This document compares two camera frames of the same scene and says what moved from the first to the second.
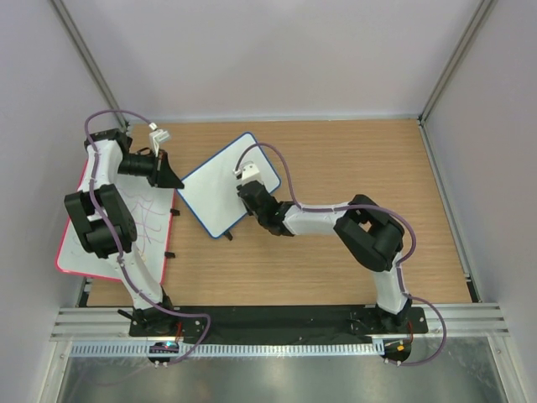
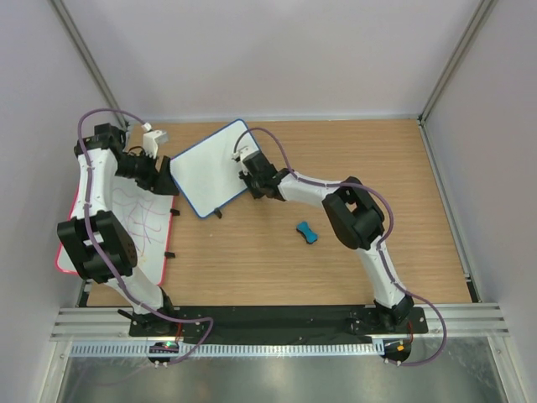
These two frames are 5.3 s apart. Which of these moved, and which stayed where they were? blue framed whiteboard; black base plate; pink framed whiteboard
Moved: blue framed whiteboard
Stayed: pink framed whiteboard; black base plate
